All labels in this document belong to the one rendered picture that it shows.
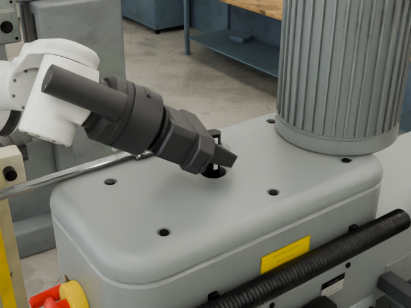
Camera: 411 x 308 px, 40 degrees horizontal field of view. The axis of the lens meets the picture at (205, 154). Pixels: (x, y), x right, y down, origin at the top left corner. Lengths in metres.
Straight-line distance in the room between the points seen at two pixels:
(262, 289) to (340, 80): 0.31
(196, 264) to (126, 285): 0.09
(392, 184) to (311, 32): 0.39
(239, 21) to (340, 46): 6.86
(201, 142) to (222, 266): 0.16
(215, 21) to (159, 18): 0.80
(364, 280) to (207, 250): 0.42
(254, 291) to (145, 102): 0.28
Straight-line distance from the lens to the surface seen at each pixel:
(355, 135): 0.87
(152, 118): 0.71
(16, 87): 0.78
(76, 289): 0.79
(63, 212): 0.77
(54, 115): 0.68
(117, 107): 0.67
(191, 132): 0.73
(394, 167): 1.15
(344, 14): 0.81
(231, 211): 0.73
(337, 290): 0.97
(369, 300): 1.08
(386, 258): 1.06
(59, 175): 0.82
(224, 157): 0.79
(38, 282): 3.65
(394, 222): 0.91
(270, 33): 7.22
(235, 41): 7.14
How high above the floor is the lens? 2.30
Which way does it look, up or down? 28 degrees down
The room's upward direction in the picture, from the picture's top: straight up
